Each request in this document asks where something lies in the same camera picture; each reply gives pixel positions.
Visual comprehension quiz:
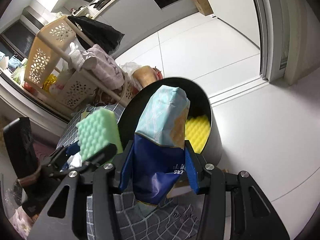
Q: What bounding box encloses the stack of pink stools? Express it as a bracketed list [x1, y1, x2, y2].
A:
[31, 140, 59, 163]

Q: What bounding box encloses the blue snack packet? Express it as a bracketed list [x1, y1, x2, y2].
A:
[119, 84, 191, 205]

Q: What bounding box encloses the red mesh bag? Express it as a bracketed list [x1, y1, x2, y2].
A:
[152, 66, 164, 80]

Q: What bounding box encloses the black frying pan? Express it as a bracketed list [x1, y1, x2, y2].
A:
[89, 0, 112, 8]

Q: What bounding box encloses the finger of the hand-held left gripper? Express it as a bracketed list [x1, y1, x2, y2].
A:
[80, 144, 118, 170]
[49, 145, 78, 172]

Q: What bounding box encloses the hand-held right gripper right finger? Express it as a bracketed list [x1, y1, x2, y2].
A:
[184, 140, 284, 240]

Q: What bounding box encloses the sliding door frame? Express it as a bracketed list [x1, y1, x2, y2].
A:
[247, 0, 320, 85]
[0, 72, 73, 124]

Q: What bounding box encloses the black garment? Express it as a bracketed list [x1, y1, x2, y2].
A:
[67, 15, 125, 54]

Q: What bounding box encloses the cardboard box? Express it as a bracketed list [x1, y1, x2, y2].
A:
[191, 0, 214, 15]

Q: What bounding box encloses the tan round container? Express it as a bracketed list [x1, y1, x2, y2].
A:
[132, 65, 160, 88]

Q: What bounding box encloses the beige flower-cutout cart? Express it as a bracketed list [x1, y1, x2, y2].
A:
[24, 15, 140, 110]

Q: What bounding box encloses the black trash bin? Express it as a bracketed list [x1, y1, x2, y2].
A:
[117, 77, 223, 178]

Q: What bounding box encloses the pinkish grey towel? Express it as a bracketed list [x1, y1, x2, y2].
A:
[70, 44, 125, 90]

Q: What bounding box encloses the yellow plastic bag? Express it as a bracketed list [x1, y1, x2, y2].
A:
[42, 74, 58, 90]

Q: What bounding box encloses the green sponge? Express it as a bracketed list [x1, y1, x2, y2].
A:
[76, 109, 124, 162]

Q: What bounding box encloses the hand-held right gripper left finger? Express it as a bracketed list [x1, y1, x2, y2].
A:
[27, 140, 134, 240]

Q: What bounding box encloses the crumpled clear plastic bag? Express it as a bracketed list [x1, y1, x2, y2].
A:
[4, 187, 35, 240]

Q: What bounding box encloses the white plastic bag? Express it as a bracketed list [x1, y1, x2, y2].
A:
[50, 67, 73, 95]

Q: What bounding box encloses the patterned red cloth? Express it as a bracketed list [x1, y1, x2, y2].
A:
[94, 87, 120, 107]

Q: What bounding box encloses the yellow sponge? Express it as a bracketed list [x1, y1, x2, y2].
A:
[184, 114, 210, 154]

